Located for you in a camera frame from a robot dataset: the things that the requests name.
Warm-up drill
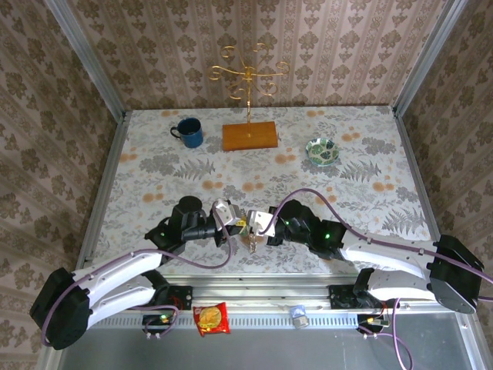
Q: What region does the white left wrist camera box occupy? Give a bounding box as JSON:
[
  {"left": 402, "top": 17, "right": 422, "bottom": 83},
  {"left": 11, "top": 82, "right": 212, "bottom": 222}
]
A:
[{"left": 213, "top": 199, "right": 242, "bottom": 227}]

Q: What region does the slotted grey cable duct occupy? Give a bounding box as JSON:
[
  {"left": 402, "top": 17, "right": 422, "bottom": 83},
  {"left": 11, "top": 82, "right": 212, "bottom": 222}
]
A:
[{"left": 88, "top": 312, "right": 363, "bottom": 329}]

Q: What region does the small blue white jar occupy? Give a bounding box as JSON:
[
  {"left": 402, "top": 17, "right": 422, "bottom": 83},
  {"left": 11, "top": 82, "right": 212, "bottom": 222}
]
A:
[{"left": 289, "top": 304, "right": 309, "bottom": 329}]

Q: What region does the green leaf pattern bowl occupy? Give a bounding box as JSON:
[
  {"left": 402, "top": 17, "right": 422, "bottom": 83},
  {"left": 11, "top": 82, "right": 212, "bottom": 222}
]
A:
[{"left": 305, "top": 137, "right": 340, "bottom": 167}]

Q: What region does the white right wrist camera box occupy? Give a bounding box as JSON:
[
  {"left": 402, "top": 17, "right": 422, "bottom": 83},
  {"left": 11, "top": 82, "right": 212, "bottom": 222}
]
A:
[{"left": 246, "top": 210, "right": 277, "bottom": 238}]

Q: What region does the dark blue ceramic mug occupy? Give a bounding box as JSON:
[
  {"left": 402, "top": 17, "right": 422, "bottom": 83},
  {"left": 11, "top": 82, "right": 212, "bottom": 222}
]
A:
[{"left": 169, "top": 117, "right": 204, "bottom": 149}]

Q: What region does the aluminium table side rail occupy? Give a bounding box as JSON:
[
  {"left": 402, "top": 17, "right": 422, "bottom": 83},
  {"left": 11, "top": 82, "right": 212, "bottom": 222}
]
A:
[
  {"left": 76, "top": 111, "right": 132, "bottom": 269},
  {"left": 392, "top": 109, "right": 442, "bottom": 238}
]

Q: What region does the aluminium front mounting rail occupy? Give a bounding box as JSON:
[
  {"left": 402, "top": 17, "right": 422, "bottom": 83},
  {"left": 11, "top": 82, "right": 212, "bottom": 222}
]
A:
[{"left": 161, "top": 274, "right": 386, "bottom": 310}]

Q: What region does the gold wire stand wooden base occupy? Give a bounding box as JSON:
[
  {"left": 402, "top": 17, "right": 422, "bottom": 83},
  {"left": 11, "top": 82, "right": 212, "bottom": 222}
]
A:
[{"left": 207, "top": 42, "right": 290, "bottom": 152}]

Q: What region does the short purple cable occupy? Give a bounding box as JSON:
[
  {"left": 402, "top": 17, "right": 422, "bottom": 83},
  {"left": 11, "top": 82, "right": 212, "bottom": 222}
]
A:
[
  {"left": 360, "top": 295, "right": 415, "bottom": 370},
  {"left": 125, "top": 303, "right": 181, "bottom": 335}
]

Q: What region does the red snack packet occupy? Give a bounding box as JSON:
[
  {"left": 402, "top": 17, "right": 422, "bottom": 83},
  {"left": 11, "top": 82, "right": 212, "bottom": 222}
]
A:
[{"left": 192, "top": 302, "right": 231, "bottom": 337}]

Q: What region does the small black circuit board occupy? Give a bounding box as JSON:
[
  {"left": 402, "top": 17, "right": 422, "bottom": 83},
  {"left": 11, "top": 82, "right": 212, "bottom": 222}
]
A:
[
  {"left": 357, "top": 314, "right": 388, "bottom": 335},
  {"left": 142, "top": 314, "right": 173, "bottom": 335}
]

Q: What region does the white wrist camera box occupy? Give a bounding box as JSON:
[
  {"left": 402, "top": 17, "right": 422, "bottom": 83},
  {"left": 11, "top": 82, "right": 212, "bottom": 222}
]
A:
[
  {"left": 213, "top": 199, "right": 242, "bottom": 227},
  {"left": 246, "top": 210, "right": 277, "bottom": 238}
]

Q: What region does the aluminium frame post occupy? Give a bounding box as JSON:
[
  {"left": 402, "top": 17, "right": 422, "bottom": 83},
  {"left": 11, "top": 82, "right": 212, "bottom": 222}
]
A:
[
  {"left": 392, "top": 0, "right": 469, "bottom": 116},
  {"left": 44, "top": 0, "right": 128, "bottom": 120}
]

